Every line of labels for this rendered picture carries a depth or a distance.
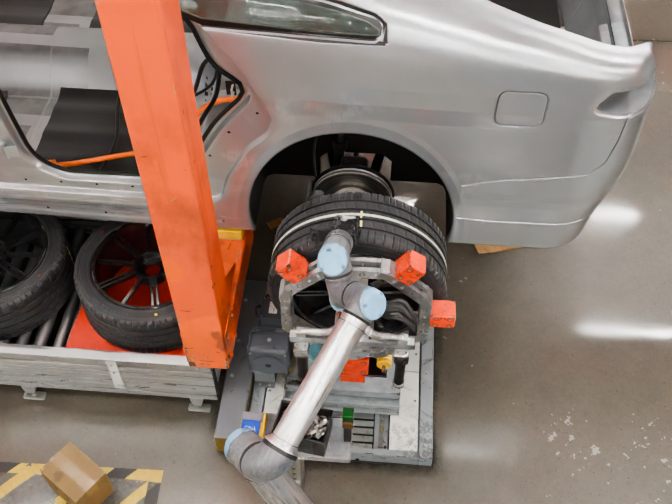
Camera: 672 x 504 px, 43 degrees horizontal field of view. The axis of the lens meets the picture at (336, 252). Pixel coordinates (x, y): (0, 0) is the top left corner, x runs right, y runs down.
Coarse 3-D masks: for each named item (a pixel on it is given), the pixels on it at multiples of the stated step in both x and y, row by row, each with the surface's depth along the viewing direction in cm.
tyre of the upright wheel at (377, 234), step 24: (360, 192) 299; (288, 216) 309; (312, 216) 299; (360, 216) 291; (384, 216) 293; (408, 216) 298; (288, 240) 300; (360, 240) 286; (384, 240) 287; (408, 240) 292; (432, 240) 301; (432, 264) 295; (432, 288) 302
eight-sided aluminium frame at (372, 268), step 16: (320, 272) 286; (368, 272) 284; (384, 272) 284; (288, 288) 295; (304, 288) 294; (400, 288) 290; (416, 288) 292; (288, 304) 303; (432, 304) 298; (288, 320) 311; (304, 320) 320; (416, 336) 312; (384, 352) 322
